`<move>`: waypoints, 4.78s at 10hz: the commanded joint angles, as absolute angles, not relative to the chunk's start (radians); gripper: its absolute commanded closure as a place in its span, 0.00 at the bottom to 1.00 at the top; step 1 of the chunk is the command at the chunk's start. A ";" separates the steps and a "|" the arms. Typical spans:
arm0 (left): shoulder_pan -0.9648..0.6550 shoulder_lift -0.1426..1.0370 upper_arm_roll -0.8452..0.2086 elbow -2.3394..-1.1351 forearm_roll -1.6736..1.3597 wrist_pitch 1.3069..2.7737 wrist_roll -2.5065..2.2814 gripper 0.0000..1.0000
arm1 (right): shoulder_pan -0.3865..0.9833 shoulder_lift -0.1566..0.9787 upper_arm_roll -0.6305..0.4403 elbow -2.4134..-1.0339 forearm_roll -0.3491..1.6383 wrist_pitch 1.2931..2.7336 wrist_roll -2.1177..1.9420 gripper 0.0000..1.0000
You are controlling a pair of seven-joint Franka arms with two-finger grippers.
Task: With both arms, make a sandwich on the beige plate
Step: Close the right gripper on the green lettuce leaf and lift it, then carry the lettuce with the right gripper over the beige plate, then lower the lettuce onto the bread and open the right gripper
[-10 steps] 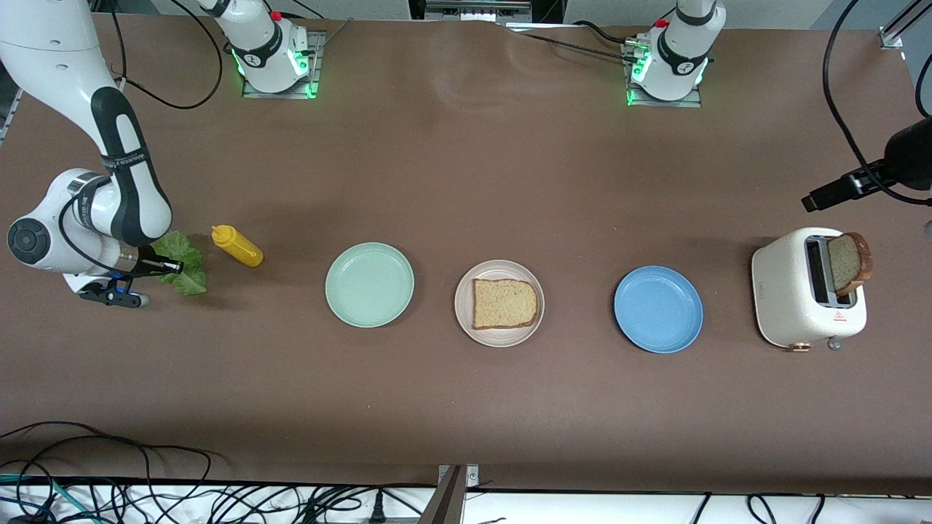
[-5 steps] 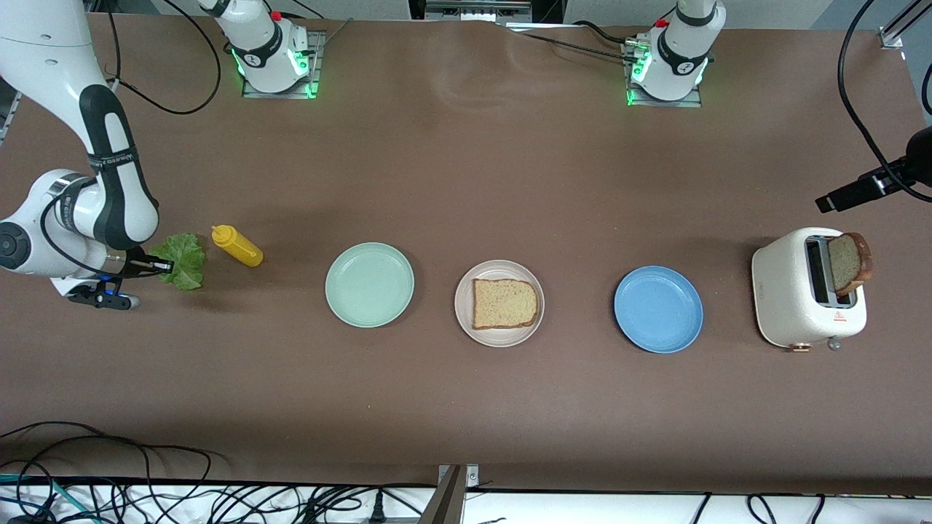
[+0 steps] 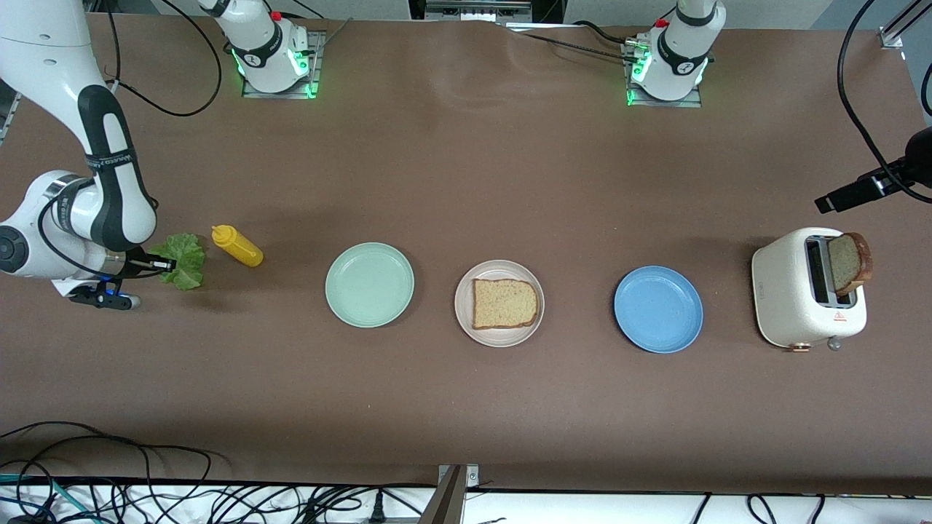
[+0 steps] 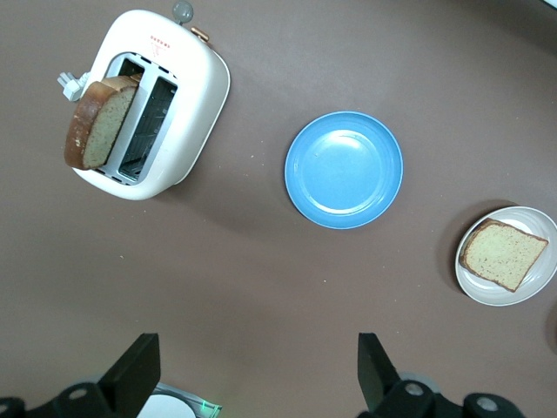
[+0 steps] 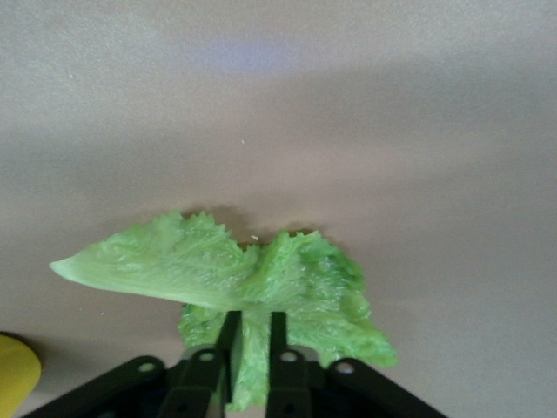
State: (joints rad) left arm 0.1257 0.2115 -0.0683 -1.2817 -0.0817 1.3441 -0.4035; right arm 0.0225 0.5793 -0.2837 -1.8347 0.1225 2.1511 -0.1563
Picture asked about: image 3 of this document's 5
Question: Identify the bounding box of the grey metal edge bracket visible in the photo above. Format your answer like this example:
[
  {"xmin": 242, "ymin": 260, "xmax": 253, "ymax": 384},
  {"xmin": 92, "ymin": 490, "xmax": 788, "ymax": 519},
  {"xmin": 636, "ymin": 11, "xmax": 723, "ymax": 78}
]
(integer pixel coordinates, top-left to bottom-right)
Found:
[{"xmin": 419, "ymin": 464, "xmax": 480, "ymax": 524}]

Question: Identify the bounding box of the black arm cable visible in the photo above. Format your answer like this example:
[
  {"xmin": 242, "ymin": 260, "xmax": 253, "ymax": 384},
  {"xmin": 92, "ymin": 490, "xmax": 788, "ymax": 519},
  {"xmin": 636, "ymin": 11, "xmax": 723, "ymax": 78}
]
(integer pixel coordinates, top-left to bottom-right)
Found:
[
  {"xmin": 36, "ymin": 0, "xmax": 223, "ymax": 281},
  {"xmin": 837, "ymin": 0, "xmax": 932, "ymax": 205}
]

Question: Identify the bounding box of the teal cable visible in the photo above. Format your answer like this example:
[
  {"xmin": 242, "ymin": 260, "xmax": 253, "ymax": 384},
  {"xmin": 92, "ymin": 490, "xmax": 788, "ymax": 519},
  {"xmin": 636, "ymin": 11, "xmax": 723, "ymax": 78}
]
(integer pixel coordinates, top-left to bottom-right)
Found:
[{"xmin": 0, "ymin": 473, "xmax": 84, "ymax": 524}]

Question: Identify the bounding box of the blue plate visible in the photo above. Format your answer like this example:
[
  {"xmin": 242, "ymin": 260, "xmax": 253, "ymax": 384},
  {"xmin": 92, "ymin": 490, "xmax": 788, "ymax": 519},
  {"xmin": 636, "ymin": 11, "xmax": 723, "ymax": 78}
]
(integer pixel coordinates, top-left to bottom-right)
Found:
[{"xmin": 613, "ymin": 265, "xmax": 705, "ymax": 355}]

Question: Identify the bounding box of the silver metal bracket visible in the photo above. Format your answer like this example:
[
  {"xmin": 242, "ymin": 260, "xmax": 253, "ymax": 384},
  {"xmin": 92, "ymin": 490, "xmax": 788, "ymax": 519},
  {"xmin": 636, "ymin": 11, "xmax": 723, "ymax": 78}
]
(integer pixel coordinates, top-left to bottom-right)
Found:
[{"xmin": 424, "ymin": 0, "xmax": 534, "ymax": 23}]

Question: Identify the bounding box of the beige plate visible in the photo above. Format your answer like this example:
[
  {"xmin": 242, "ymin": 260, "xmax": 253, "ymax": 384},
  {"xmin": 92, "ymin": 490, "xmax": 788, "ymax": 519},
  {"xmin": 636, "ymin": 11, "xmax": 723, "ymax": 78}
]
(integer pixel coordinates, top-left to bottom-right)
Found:
[{"xmin": 454, "ymin": 259, "xmax": 545, "ymax": 349}]

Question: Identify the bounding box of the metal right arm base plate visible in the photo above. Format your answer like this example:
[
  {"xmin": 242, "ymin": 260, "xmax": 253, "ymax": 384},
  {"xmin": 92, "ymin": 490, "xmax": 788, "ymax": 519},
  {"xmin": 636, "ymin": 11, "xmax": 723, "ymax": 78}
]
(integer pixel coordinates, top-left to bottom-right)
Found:
[{"xmin": 242, "ymin": 29, "xmax": 323, "ymax": 99}]

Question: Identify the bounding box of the mint green plate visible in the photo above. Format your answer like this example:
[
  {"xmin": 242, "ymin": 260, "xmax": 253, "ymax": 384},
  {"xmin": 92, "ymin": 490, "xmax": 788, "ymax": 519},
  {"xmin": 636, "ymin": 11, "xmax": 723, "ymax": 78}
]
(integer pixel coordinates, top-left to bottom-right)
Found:
[{"xmin": 325, "ymin": 242, "xmax": 416, "ymax": 329}]

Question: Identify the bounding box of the yellow mustard squeeze bottle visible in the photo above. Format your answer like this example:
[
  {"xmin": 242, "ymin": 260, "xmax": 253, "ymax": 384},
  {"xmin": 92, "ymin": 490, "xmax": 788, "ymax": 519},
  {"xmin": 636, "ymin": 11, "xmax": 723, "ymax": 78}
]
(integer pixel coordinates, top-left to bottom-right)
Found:
[{"xmin": 211, "ymin": 224, "xmax": 265, "ymax": 269}]

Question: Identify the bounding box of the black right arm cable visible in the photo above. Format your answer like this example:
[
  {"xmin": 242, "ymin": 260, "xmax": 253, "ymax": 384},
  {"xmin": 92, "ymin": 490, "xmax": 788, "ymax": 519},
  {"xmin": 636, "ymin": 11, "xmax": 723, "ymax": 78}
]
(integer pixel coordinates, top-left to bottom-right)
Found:
[{"xmin": 36, "ymin": 0, "xmax": 223, "ymax": 281}]

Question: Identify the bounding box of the aluminium frame rail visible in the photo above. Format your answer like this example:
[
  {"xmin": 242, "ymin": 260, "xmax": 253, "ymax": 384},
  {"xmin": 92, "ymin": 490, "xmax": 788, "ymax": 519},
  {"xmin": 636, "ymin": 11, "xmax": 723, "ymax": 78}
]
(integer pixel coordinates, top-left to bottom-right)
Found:
[{"xmin": 877, "ymin": 0, "xmax": 932, "ymax": 52}]

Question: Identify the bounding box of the white toaster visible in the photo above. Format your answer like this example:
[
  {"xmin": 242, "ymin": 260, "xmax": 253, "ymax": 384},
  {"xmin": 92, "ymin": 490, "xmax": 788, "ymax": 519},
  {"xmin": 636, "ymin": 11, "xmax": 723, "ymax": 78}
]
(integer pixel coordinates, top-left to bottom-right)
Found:
[{"xmin": 751, "ymin": 226, "xmax": 869, "ymax": 354}]

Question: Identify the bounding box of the green lettuce leaf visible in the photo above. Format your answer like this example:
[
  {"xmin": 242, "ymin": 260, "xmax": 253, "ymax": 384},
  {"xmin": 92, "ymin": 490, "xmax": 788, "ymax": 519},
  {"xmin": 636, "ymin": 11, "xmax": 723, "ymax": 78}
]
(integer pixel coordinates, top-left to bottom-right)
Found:
[{"xmin": 149, "ymin": 233, "xmax": 208, "ymax": 292}]

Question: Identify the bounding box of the black braided base cable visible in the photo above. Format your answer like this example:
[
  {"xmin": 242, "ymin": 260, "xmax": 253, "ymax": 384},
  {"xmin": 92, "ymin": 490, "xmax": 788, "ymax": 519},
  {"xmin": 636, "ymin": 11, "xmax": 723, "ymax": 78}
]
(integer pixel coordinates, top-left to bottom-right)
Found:
[{"xmin": 518, "ymin": 31, "xmax": 636, "ymax": 65}]

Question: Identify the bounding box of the black smooth base cable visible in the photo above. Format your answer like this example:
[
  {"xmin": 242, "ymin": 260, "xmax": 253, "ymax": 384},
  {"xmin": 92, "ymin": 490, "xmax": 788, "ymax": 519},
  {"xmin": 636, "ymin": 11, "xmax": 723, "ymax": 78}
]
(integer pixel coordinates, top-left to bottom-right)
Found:
[{"xmin": 572, "ymin": 20, "xmax": 643, "ymax": 46}]

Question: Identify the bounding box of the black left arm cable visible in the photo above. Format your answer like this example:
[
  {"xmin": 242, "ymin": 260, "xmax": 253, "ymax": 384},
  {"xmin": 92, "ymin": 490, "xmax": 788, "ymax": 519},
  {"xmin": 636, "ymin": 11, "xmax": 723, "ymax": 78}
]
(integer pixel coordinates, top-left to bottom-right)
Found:
[{"xmin": 837, "ymin": 0, "xmax": 932, "ymax": 205}]

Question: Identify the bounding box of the light brown bread slice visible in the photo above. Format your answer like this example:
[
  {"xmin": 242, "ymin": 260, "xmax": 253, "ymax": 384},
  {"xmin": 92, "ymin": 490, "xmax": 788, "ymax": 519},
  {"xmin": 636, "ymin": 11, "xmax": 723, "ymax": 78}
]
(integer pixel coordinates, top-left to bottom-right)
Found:
[{"xmin": 472, "ymin": 278, "xmax": 540, "ymax": 331}]

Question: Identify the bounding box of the bread slice with dark crust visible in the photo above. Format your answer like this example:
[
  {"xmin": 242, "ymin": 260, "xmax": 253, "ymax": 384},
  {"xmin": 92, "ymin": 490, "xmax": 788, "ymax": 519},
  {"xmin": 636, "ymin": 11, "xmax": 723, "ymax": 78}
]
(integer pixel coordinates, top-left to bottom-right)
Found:
[{"xmin": 827, "ymin": 231, "xmax": 874, "ymax": 297}]

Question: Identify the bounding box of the black looping floor cable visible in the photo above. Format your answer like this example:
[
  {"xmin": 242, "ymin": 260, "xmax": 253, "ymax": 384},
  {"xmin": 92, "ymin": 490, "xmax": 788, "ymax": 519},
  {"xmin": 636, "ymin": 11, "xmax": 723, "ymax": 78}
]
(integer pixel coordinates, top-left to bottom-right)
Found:
[{"xmin": 0, "ymin": 421, "xmax": 213, "ymax": 524}]

